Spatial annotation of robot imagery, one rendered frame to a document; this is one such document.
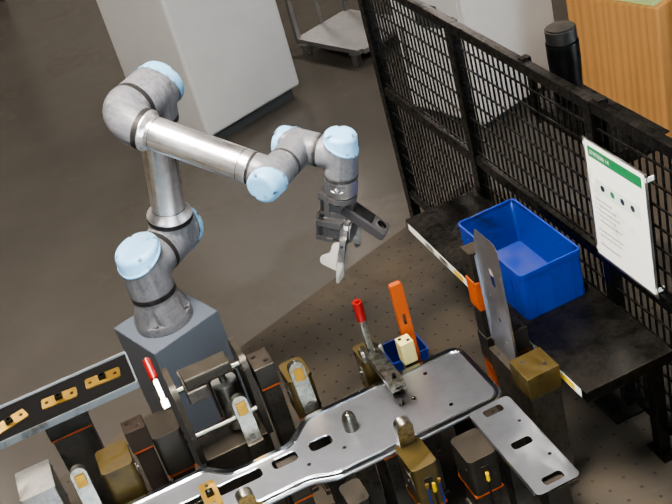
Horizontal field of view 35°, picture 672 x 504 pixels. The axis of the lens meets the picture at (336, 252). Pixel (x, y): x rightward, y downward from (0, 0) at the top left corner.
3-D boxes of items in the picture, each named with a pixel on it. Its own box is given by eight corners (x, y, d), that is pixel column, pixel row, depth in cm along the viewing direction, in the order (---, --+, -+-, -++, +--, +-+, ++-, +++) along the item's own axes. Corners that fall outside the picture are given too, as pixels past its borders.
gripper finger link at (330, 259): (318, 279, 247) (325, 239, 247) (343, 284, 246) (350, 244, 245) (314, 279, 244) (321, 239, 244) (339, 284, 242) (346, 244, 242)
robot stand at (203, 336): (163, 439, 298) (113, 327, 277) (219, 398, 308) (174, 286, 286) (204, 469, 284) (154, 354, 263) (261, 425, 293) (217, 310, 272)
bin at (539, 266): (528, 322, 249) (519, 277, 242) (465, 265, 274) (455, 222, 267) (588, 293, 253) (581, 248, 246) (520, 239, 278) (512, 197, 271)
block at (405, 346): (430, 459, 267) (400, 346, 248) (424, 450, 270) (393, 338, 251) (443, 452, 268) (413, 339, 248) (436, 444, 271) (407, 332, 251)
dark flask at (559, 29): (564, 109, 245) (554, 36, 236) (547, 98, 252) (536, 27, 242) (592, 97, 247) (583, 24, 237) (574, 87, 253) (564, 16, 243)
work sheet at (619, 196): (658, 299, 227) (645, 175, 210) (597, 253, 245) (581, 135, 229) (666, 296, 227) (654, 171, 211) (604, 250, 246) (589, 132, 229)
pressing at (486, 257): (518, 371, 241) (493, 247, 223) (493, 346, 250) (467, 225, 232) (520, 370, 241) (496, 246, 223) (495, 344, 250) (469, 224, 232)
